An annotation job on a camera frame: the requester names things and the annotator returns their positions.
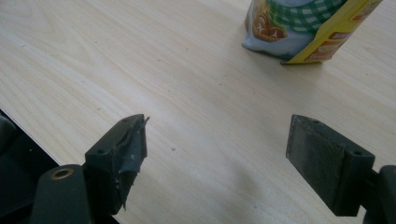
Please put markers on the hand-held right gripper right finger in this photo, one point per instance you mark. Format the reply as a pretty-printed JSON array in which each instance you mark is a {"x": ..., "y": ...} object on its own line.
[{"x": 320, "y": 161}]

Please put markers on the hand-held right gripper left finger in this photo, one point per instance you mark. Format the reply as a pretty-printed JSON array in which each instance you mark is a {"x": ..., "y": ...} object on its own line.
[{"x": 109, "y": 168}]

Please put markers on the yellow seasoning bag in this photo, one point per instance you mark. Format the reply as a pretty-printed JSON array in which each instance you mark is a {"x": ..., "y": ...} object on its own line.
[{"x": 289, "y": 28}]

